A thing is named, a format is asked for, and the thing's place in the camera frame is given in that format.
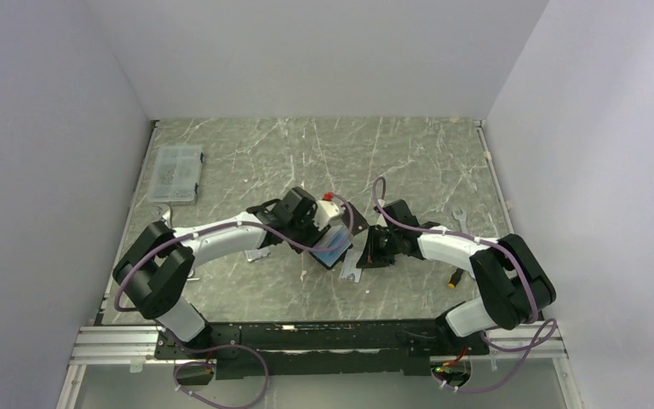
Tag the silver credit card stack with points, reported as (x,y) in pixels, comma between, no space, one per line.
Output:
(257,254)

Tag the black leather card holder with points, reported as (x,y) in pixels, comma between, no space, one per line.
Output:
(332,247)

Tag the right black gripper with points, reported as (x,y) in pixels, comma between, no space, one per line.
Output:
(371,257)

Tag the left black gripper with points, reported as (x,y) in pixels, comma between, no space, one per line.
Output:
(313,233)

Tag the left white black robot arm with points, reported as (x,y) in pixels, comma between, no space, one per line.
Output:
(152,273)

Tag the black flat card sleeve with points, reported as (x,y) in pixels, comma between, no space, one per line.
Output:
(353,219)

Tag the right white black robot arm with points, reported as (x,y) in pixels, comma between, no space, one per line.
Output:
(513,286)

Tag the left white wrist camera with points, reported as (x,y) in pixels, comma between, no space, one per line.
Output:
(327,211)

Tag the clear plastic screw box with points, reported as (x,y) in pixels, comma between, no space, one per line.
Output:
(176,174)

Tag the aluminium frame rail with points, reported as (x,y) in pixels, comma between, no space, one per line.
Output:
(149,344)

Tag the yellow tipped black tool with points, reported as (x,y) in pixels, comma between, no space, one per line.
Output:
(455,278)

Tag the silver wrench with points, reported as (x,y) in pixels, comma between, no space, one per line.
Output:
(461,217)

